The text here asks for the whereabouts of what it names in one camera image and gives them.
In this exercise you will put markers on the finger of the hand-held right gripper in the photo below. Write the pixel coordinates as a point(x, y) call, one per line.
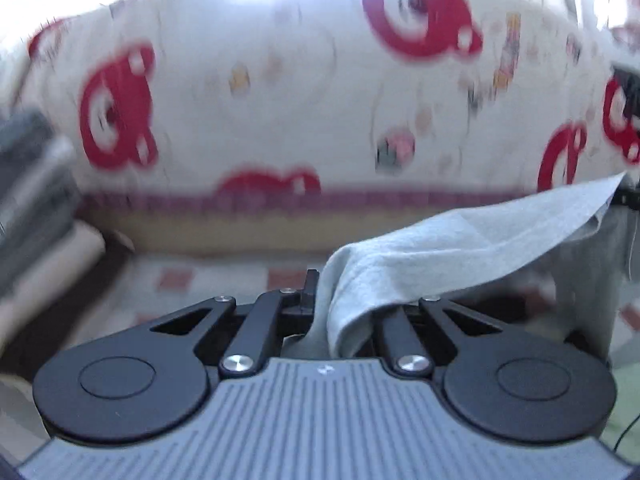
point(621, 196)

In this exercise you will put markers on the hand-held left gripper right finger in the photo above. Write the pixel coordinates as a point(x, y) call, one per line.
point(400, 335)

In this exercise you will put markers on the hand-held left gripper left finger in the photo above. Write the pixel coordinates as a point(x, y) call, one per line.
point(310, 292)

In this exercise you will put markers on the light grey sweatshirt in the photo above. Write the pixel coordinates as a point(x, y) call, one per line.
point(475, 245)

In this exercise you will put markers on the bear print quilt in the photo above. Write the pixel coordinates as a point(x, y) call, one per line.
point(300, 110)

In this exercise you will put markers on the light green cloth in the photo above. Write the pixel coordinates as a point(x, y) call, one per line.
point(627, 400)

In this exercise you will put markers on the folded dark grey garment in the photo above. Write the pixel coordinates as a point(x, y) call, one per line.
point(22, 135)

